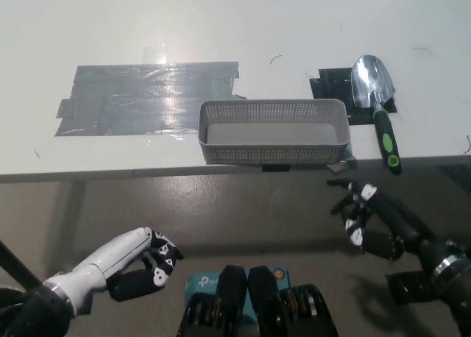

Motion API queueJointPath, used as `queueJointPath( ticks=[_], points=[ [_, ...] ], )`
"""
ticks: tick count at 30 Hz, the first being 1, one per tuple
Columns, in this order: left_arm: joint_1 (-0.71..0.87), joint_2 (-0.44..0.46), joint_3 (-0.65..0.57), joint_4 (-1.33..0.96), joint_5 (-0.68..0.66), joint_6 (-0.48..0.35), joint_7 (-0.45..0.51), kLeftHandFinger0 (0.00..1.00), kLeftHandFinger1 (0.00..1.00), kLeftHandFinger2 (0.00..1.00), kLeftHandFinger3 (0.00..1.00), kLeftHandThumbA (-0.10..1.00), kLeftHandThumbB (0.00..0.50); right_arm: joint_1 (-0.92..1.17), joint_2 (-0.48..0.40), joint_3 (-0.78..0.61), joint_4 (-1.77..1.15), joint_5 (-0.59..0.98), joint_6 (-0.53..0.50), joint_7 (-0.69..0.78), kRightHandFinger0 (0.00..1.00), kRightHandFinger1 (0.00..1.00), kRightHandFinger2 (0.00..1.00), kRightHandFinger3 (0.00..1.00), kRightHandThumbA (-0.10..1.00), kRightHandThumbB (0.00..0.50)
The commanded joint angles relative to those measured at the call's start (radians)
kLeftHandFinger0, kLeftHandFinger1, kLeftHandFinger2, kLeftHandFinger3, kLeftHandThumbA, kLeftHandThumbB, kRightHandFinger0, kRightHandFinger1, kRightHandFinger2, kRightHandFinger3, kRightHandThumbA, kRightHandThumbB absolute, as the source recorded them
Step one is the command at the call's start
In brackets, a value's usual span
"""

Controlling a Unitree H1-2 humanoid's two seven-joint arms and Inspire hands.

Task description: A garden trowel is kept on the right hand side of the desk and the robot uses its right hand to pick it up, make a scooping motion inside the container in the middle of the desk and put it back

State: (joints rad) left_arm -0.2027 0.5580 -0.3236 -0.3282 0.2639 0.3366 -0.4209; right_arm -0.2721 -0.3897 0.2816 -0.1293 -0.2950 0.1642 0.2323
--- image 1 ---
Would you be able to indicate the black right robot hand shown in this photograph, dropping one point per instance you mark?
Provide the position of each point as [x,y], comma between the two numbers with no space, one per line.
[401,226]

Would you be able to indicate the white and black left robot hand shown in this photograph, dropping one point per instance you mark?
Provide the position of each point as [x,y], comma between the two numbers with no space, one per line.
[110,259]

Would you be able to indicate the black robot torso blocks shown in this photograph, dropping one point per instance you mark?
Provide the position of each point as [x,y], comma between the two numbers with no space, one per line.
[263,296]

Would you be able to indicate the black tape patch on desk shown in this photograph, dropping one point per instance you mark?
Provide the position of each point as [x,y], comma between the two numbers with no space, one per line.
[331,87]

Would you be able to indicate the black floor tape patch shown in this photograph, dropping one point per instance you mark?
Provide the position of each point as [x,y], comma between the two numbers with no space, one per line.
[404,285]

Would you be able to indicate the grey table leg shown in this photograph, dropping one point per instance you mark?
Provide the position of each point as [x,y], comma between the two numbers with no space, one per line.
[75,204]

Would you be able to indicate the small grey tape piece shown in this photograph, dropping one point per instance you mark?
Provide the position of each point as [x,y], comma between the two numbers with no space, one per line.
[342,166]

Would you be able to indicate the teal cardboard router box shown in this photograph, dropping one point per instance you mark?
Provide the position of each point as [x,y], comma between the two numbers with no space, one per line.
[202,282]

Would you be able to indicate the small black tape strip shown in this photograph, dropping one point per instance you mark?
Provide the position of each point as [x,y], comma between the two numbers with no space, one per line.
[274,169]

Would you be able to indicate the grey perforated plastic basket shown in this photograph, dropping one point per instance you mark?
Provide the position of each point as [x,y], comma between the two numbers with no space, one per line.
[272,153]

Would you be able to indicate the black metal frame leg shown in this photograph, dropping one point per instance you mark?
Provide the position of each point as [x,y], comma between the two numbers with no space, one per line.
[18,265]

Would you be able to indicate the large grey duct tape patch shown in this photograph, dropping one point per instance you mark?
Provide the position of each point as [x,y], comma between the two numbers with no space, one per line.
[129,101]

